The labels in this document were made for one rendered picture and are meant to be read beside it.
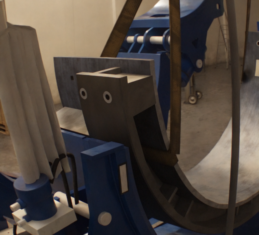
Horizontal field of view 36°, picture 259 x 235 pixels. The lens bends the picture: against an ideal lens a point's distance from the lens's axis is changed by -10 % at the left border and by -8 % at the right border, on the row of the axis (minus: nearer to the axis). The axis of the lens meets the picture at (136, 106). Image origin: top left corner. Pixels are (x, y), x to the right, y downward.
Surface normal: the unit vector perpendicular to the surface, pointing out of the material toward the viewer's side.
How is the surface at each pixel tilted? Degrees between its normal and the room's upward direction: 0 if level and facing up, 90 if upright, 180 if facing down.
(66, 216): 90
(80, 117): 16
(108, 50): 105
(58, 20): 90
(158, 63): 81
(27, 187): 8
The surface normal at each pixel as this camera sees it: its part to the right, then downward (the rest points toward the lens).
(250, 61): -0.69, -0.05
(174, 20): 0.80, -0.07
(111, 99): -0.68, 0.31
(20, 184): -0.16, -0.93
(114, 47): 0.47, 0.42
